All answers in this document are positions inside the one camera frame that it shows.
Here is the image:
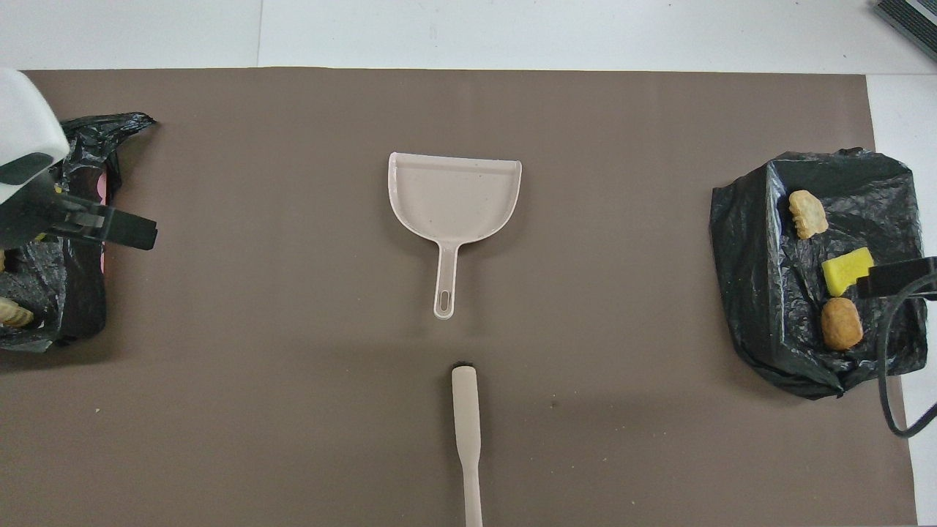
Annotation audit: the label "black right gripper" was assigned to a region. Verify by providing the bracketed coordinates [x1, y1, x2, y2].
[856, 257, 937, 299]

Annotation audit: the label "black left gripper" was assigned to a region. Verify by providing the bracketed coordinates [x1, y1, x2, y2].
[0, 170, 159, 252]

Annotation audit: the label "yellow sponge piece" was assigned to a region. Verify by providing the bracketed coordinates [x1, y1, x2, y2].
[821, 247, 876, 298]

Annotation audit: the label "brown sponge lump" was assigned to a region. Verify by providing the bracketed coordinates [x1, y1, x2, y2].
[820, 296, 864, 351]

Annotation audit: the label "beige sponge chunk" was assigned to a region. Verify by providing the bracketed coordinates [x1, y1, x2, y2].
[0, 296, 35, 329]
[788, 190, 829, 240]

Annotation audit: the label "beige plastic dustpan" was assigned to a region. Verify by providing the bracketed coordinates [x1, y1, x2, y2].
[387, 152, 523, 321]

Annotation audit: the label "beige hand brush black bristles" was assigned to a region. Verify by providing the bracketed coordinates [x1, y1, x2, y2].
[451, 361, 485, 527]

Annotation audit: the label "pink bin black bag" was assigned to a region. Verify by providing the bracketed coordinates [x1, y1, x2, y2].
[0, 112, 157, 354]

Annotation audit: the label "flat bin black bag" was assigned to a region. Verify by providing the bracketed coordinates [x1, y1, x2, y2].
[709, 146, 929, 400]

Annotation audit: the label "brown table mat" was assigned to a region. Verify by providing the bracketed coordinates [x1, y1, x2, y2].
[0, 67, 919, 527]

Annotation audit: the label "grey ribbed device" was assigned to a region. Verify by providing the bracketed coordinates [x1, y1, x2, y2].
[875, 0, 937, 63]

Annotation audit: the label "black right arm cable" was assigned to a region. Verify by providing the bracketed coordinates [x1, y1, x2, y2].
[876, 269, 937, 439]

